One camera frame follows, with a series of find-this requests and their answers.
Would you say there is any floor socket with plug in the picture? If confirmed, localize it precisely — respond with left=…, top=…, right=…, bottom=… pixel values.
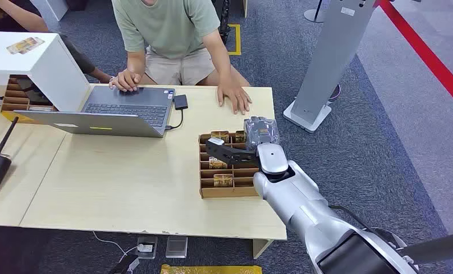
left=135, top=236, right=159, bottom=260

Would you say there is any yellow mat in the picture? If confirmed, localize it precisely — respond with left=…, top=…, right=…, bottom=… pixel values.
left=160, top=264, right=263, bottom=274

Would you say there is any person's left hand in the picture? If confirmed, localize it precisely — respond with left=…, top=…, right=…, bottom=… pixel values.
left=216, top=80, right=253, bottom=116

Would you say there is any cardboard card sorting tray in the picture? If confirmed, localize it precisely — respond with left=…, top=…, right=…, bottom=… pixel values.
left=198, top=131, right=260, bottom=200

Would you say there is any person's right hand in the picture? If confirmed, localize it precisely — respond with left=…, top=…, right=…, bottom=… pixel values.
left=109, top=69, right=142, bottom=93

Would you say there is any white power cable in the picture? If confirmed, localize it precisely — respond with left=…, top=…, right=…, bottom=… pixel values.
left=92, top=231, right=140, bottom=263

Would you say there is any wooden table leg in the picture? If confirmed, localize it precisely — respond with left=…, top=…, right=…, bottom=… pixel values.
left=252, top=238, right=275, bottom=260

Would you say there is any black ribbed post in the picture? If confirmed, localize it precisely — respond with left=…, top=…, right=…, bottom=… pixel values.
left=213, top=0, right=232, bottom=46

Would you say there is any white cabinet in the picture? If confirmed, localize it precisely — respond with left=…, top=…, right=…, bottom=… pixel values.
left=29, top=0, right=69, bottom=32

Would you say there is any silver floor socket plate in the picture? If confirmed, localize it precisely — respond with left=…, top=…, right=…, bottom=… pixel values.
left=165, top=236, right=189, bottom=259

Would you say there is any black usb hub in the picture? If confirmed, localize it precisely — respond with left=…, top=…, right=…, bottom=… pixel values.
left=173, top=94, right=189, bottom=111

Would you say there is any black power adapter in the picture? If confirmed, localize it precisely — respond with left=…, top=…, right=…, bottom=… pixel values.
left=108, top=254, right=141, bottom=274

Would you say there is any black hub cable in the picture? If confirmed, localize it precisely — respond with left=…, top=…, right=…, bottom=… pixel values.
left=165, top=109, right=184, bottom=131

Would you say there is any grey laptop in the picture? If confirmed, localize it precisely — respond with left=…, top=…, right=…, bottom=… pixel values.
left=13, top=85, right=177, bottom=139

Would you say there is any gold card on shelf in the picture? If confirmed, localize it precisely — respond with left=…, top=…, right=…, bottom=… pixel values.
left=6, top=37, right=46, bottom=55

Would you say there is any round stanchion base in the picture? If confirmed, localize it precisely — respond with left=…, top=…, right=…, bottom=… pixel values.
left=303, top=0, right=328, bottom=24

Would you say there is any person with dark clothing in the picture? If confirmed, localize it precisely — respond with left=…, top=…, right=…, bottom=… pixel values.
left=0, top=0, right=114, bottom=84

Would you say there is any dark grey bar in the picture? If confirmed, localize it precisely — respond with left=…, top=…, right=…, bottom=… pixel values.
left=399, top=230, right=453, bottom=266

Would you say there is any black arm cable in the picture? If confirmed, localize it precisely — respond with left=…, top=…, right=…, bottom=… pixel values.
left=327, top=204, right=372, bottom=232

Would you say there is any white box shelf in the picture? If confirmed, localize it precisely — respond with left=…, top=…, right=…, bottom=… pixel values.
left=0, top=31, right=91, bottom=113

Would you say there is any grey kiosk stand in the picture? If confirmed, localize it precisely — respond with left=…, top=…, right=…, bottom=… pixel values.
left=283, top=0, right=379, bottom=134

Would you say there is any cardboard slotted organizer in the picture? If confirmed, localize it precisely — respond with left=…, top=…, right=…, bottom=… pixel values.
left=1, top=74, right=57, bottom=113

